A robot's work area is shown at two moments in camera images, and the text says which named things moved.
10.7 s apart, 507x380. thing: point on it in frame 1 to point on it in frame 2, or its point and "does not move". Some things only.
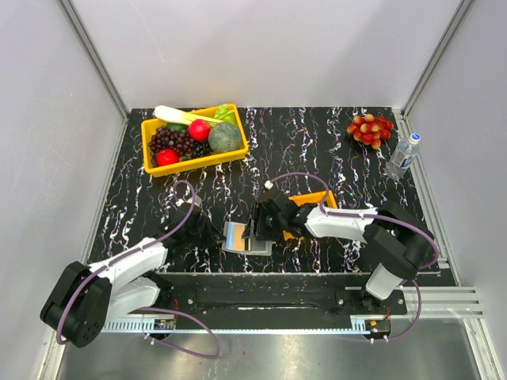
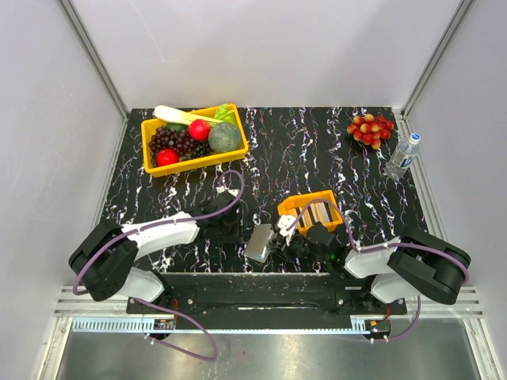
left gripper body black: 203,237 to 230,230
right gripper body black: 268,227 to 299,246
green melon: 223,137 does not move
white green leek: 168,113 does not move
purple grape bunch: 164,138 does not move
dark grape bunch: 201,149 does not move
